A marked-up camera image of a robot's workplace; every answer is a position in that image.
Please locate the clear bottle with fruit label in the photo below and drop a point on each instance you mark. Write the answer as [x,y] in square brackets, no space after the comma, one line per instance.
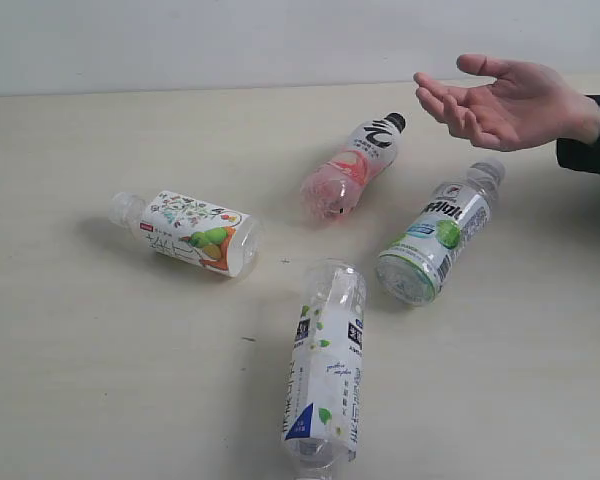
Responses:
[194,231]

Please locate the clear bottle with green lime label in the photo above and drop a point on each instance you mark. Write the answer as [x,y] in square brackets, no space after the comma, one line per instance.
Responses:
[415,266]

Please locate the pink bottle with black cap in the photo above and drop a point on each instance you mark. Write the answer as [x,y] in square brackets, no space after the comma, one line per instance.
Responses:
[336,187]

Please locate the person's bare hand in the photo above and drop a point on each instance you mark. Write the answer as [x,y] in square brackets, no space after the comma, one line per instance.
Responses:
[527,105]

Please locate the tall clear bottle white label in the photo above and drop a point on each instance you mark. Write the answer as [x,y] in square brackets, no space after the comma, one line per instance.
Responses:
[321,417]

